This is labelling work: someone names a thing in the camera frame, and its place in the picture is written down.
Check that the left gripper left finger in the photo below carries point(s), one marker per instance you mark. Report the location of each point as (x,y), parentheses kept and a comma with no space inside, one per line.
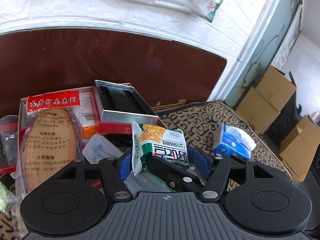
(114,171)

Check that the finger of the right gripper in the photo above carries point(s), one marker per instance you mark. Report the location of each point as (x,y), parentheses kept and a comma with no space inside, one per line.
(174,177)

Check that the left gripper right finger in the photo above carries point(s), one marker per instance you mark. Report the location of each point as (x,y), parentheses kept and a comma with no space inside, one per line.
(207,177)

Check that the clear plastic pencil case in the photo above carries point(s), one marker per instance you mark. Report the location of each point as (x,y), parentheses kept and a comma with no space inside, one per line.
(98,148)

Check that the green white snack packet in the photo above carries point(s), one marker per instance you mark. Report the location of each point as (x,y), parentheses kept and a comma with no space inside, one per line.
(151,140)

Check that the green sponge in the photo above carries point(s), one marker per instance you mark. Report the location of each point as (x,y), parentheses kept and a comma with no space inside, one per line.
(7,198)

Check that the blue tissue pack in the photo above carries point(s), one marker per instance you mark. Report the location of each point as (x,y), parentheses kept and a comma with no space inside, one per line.
(230,140)

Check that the silver metal tin box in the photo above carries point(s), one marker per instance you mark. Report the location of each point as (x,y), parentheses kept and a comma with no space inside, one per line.
(121,103)

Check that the insole package red label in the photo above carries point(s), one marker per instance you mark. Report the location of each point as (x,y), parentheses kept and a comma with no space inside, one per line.
(52,140)

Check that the cardboard box on floor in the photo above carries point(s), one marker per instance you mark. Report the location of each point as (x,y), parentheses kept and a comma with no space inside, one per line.
(262,105)

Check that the dark brown wooden board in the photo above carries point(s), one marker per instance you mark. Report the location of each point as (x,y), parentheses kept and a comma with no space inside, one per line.
(163,72)

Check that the red tray black insert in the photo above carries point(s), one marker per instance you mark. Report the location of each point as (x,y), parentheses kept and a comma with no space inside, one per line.
(10,169)

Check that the clear plastic cup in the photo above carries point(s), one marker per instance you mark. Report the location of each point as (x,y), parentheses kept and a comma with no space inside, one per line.
(9,138)

